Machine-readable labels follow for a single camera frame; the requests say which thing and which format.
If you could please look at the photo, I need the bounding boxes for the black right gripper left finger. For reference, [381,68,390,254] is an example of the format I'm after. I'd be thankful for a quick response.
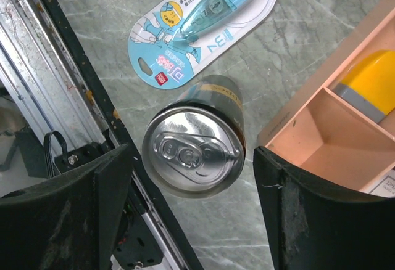
[0,142,133,270]

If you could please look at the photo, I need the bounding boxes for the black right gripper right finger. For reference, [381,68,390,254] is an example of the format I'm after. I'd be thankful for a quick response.
[253,147,394,269]

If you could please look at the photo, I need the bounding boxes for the black yellow beverage can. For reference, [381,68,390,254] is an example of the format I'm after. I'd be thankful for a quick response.
[141,75,246,198]

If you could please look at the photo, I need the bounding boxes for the white card in organizer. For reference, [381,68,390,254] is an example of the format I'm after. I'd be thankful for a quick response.
[369,169,395,198]

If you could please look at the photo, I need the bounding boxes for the orange plastic desk organizer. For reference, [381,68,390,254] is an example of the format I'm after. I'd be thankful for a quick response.
[258,0,394,194]

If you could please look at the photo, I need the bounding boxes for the yellow block in organizer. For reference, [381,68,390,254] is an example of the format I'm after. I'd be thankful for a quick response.
[333,50,394,123]

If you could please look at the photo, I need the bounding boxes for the blue correction tape package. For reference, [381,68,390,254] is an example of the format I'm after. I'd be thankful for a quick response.
[128,0,276,89]

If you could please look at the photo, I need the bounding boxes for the aluminium mounting rail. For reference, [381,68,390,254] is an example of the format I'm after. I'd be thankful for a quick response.
[1,0,188,269]

